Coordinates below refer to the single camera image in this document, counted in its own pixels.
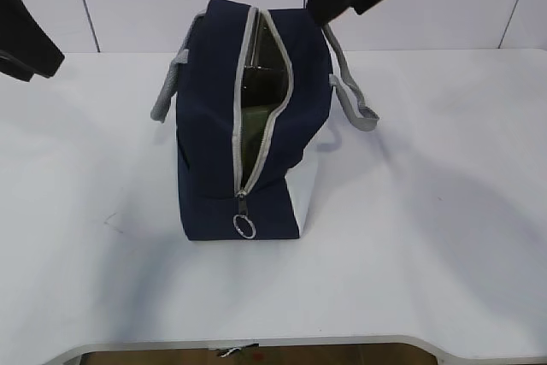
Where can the green lid glass container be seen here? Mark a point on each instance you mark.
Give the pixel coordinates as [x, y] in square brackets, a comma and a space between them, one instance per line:
[263, 90]

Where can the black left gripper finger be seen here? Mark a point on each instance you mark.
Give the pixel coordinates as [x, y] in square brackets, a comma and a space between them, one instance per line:
[24, 40]
[14, 69]

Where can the navy blue lunch bag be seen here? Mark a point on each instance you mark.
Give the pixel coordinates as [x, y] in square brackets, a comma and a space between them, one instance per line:
[203, 86]

